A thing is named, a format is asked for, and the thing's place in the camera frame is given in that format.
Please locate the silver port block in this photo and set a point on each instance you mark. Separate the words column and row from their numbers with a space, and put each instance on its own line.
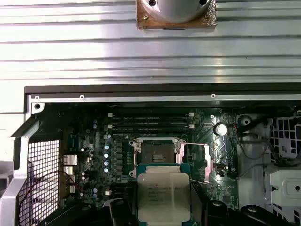
column 70, row 159

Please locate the round coin battery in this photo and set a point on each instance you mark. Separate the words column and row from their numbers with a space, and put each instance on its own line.
column 219, row 129

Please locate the RAM slot black clips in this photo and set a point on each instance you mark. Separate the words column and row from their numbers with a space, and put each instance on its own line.
column 150, row 121
column 150, row 133

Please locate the green motherboard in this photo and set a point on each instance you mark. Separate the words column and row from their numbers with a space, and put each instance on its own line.
column 223, row 188

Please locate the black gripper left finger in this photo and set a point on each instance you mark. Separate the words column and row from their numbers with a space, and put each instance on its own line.
column 129, row 212

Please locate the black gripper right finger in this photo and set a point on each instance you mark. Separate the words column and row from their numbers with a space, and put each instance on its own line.
column 198, row 207

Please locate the CPU socket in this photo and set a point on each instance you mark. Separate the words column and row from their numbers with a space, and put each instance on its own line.
column 155, row 150

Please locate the metal drive cage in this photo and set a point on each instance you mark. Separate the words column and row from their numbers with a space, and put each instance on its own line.
column 251, row 164

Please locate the black PC case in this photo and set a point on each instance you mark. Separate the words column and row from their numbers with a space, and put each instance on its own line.
column 141, row 90

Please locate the silver topped CPU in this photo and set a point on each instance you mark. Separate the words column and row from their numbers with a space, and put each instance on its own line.
column 162, row 195

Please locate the RAM slot white clips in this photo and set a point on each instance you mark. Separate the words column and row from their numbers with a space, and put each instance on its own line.
column 150, row 115
column 150, row 127

